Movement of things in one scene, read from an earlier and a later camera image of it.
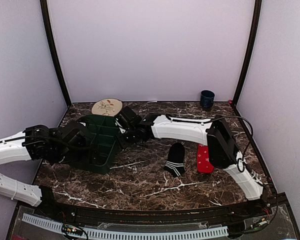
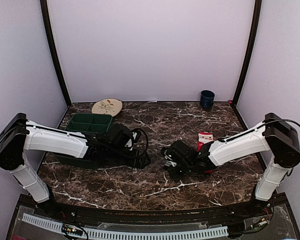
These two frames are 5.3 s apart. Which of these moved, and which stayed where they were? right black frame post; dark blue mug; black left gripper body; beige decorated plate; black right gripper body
Moved: black right gripper body; black left gripper body
Stayed: dark blue mug; beige decorated plate; right black frame post
